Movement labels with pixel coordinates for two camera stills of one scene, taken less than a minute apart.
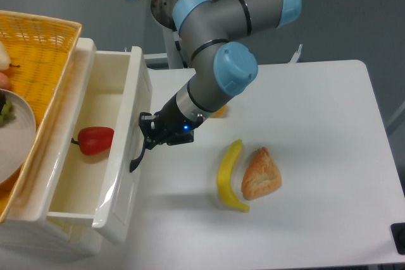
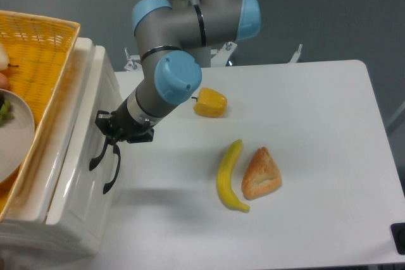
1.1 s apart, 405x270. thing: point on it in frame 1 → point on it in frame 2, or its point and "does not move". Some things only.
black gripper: (169, 126) → (121, 125)
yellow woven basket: (41, 50) does not move
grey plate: (18, 138) does not move
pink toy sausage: (4, 81) does not move
